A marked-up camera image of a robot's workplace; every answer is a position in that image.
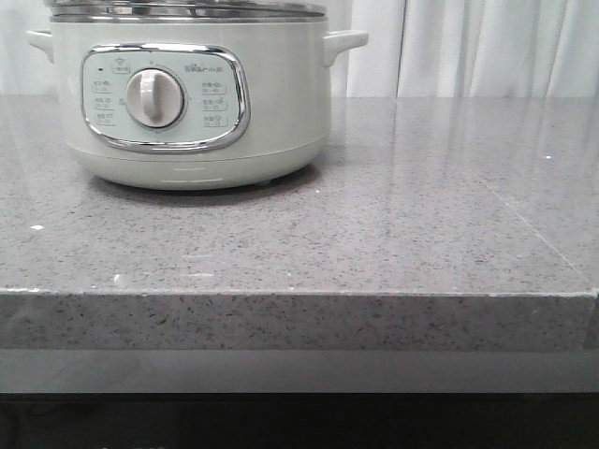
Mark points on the glass pot lid steel rim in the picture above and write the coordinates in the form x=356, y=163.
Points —
x=184, y=11

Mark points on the pale green electric cooking pot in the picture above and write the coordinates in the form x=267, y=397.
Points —
x=193, y=105

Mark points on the white pleated curtain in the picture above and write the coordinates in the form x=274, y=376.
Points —
x=469, y=48

